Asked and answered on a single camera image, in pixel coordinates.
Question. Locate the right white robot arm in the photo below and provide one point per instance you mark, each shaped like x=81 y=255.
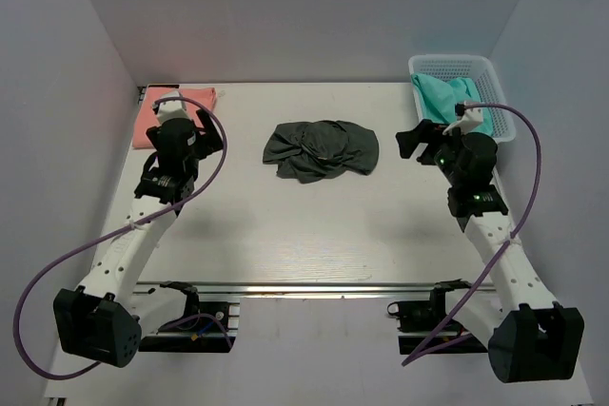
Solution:
x=528 y=336

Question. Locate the aluminium rail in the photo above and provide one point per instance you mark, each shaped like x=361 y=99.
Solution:
x=314 y=289

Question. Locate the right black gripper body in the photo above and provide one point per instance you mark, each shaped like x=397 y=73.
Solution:
x=445 y=155

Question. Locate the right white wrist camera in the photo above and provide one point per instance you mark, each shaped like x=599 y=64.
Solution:
x=468 y=117

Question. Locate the folded pink t-shirt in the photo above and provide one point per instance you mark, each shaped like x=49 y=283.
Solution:
x=146 y=117

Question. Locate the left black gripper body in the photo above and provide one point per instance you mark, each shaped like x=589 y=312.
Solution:
x=193 y=169

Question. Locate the dark grey t-shirt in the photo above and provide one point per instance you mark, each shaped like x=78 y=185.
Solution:
x=313 y=151

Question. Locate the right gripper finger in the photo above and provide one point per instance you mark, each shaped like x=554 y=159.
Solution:
x=425 y=128
x=408 y=141

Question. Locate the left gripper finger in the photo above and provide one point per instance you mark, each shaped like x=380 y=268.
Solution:
x=211 y=142
x=205 y=122

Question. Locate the white plastic basket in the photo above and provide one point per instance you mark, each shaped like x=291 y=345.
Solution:
x=479 y=69

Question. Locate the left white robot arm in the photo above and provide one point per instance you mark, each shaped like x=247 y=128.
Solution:
x=101 y=319

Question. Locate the teal t-shirt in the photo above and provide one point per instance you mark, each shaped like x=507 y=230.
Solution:
x=438 y=98

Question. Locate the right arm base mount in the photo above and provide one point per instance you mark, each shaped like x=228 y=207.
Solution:
x=419 y=317

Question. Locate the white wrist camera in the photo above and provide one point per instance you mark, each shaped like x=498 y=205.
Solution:
x=468 y=117
x=173 y=108

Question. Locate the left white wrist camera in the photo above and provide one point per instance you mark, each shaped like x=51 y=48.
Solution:
x=173 y=108

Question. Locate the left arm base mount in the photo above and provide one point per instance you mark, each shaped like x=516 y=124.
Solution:
x=208 y=324

